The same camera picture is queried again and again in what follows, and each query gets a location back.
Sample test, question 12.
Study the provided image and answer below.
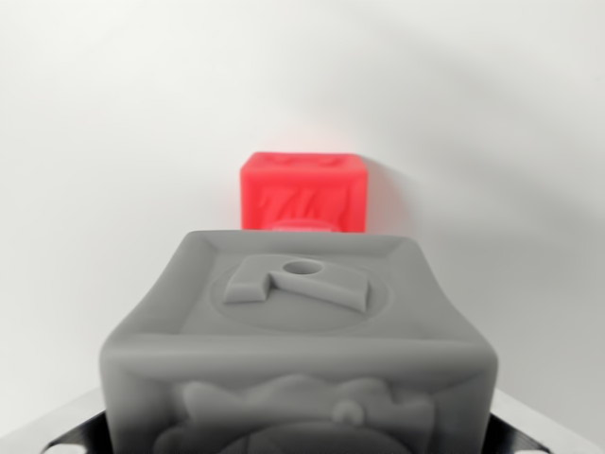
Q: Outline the gripper right finger with black rubber pad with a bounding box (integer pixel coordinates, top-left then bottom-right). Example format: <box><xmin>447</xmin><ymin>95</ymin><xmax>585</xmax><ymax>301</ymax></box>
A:
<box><xmin>484</xmin><ymin>389</ymin><xmax>605</xmax><ymax>454</ymax></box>

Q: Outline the gripper left finger with black rubber pad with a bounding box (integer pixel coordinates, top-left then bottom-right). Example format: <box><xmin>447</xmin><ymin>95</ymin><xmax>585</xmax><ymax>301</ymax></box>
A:
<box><xmin>0</xmin><ymin>389</ymin><xmax>113</xmax><ymax>454</ymax></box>

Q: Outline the grey embossed cube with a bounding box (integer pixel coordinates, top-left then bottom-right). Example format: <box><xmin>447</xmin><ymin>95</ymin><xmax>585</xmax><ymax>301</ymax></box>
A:
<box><xmin>96</xmin><ymin>229</ymin><xmax>501</xmax><ymax>454</ymax></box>

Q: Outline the red embossed cube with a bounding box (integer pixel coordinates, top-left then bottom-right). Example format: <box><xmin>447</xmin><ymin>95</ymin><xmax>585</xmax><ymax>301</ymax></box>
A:
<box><xmin>239</xmin><ymin>150</ymin><xmax>370</xmax><ymax>234</ymax></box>

